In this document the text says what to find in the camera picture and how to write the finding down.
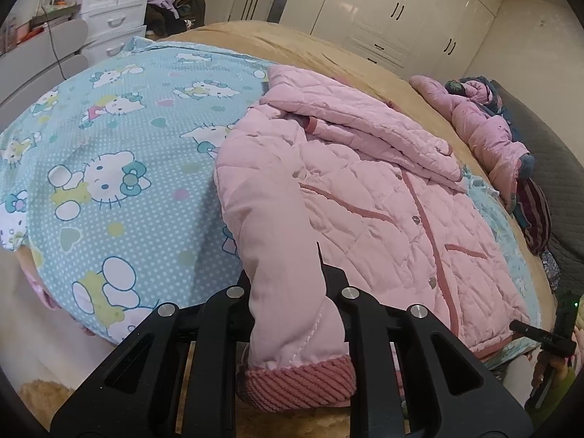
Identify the grey desk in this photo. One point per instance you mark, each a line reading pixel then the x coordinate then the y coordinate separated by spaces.
pixel 41 59

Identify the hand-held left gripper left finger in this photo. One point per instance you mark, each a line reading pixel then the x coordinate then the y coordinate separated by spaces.
pixel 228 310

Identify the grey quilted headboard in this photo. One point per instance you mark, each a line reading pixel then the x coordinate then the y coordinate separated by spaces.
pixel 561 169

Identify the black backpack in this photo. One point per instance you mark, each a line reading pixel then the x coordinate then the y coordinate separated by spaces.
pixel 191 4

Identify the pink quilted jacket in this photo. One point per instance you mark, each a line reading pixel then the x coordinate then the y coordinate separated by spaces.
pixel 365 182

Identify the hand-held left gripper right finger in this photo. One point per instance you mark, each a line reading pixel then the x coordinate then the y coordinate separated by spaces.
pixel 360 328

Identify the dark floral cloth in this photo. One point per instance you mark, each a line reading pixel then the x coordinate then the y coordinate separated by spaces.
pixel 552 271

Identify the white drawer cabinet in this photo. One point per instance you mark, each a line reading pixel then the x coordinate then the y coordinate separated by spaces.
pixel 109 18

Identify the white wardrobe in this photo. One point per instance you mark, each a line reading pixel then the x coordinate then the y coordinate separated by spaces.
pixel 365 4

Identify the blue cartoon printed sheet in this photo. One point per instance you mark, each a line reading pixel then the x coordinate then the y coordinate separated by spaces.
pixel 114 123

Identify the pile of clothes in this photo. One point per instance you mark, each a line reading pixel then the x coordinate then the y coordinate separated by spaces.
pixel 159 9

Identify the dark striped pillow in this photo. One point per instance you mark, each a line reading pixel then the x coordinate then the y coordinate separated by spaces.
pixel 534 210

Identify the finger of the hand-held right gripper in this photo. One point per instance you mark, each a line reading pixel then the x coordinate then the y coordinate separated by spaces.
pixel 543 336

